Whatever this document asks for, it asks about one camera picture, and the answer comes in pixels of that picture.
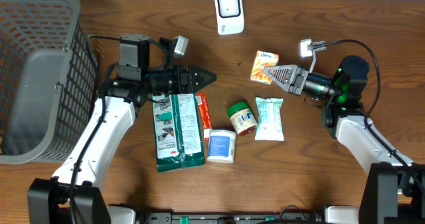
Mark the white round tub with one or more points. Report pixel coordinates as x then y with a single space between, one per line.
221 146

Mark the grey plastic shopping basket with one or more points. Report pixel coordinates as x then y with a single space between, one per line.
48 83

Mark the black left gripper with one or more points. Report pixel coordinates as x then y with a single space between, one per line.
194 82

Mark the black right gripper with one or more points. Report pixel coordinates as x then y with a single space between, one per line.
291 85

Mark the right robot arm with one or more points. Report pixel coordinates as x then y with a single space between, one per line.
394 191

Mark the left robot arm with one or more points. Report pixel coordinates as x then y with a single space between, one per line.
74 192

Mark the orange Kleenex tissue pack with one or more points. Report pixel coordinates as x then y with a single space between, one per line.
262 60

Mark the red snack package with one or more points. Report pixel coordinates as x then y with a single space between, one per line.
202 103

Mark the green lid jar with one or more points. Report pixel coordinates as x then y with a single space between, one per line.
242 118

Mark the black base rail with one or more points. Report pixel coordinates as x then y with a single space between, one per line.
202 218

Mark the white barcode scanner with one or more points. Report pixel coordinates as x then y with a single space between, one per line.
229 16

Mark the green white wipes pack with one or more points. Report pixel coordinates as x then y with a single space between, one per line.
269 119

